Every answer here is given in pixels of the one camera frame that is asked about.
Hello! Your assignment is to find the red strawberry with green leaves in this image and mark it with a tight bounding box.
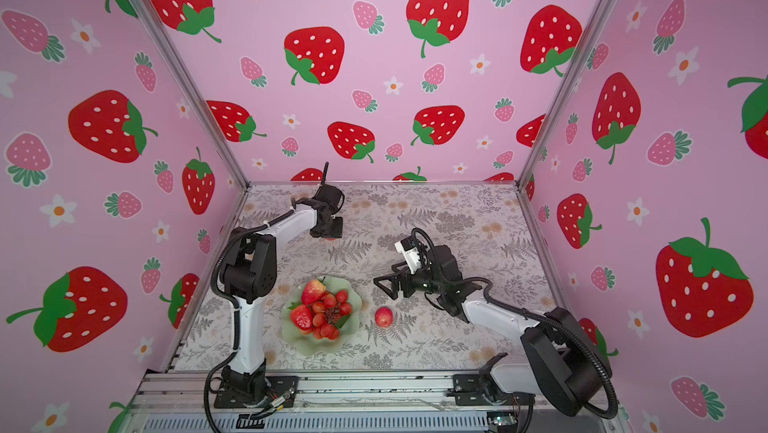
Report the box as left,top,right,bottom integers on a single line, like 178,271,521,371
289,304,314,334

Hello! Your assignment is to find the aluminium rail base frame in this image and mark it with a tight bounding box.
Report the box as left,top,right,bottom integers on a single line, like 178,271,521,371
110,370,632,432

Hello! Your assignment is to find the red yellow apple with stem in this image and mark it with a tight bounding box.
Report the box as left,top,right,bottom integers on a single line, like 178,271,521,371
301,279,327,306

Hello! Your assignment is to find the small red peach front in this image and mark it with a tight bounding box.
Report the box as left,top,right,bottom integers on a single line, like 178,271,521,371
375,307,394,328

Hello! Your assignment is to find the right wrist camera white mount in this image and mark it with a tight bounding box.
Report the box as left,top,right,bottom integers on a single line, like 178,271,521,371
395,236,428,275

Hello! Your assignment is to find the red cherry bunch with leaf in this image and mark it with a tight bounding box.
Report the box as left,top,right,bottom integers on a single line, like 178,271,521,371
310,289,354,341

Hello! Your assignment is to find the green wavy fruit bowl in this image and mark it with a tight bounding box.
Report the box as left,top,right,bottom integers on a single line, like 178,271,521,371
281,276,362,356

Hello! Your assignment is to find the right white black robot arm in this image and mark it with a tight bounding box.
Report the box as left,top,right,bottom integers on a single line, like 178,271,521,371
373,227,619,420

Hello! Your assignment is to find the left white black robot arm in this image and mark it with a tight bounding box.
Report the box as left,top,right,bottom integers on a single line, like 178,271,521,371
203,172,345,432

